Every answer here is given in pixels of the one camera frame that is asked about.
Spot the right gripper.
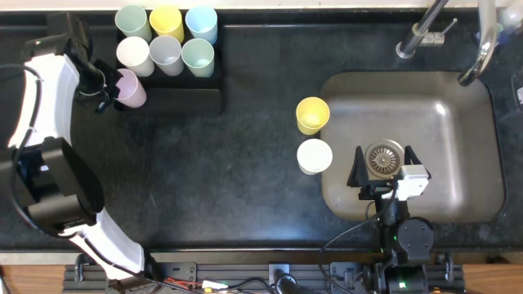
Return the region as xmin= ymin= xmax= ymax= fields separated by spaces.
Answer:
xmin=346 ymin=145 xmax=422 ymax=201

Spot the white cup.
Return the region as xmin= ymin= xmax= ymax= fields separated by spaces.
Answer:
xmin=116 ymin=36 xmax=155 ymax=78
xmin=296 ymin=138 xmax=334 ymax=176

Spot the yellow cup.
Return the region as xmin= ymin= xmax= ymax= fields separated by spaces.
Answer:
xmin=295 ymin=96 xmax=331 ymax=136
xmin=149 ymin=4 xmax=186 ymax=44

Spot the pink cup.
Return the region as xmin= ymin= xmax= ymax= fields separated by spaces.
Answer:
xmin=113 ymin=68 xmax=148 ymax=109

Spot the steel sink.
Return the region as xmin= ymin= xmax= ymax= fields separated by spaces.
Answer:
xmin=320 ymin=71 xmax=508 ymax=224

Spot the steel tap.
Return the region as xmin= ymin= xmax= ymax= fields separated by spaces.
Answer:
xmin=395 ymin=0 xmax=500 ymax=87

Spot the blue soap bottle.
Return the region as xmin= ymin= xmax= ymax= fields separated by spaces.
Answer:
xmin=476 ymin=2 xmax=523 ymax=46

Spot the black tray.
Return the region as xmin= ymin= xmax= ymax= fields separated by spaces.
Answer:
xmin=113 ymin=7 xmax=225 ymax=116

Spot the green cup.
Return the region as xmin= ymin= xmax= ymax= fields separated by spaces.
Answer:
xmin=114 ymin=4 xmax=153 ymax=42
xmin=181 ymin=38 xmax=216 ymax=78

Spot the blue cup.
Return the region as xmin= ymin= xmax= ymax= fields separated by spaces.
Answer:
xmin=185 ymin=5 xmax=219 ymax=46

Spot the grey cup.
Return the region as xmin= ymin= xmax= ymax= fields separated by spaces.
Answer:
xmin=149 ymin=34 xmax=185 ymax=77

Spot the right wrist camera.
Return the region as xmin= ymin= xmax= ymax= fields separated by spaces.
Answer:
xmin=394 ymin=164 xmax=431 ymax=202

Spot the mounting rail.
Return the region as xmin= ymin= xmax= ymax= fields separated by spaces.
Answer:
xmin=63 ymin=252 xmax=467 ymax=294

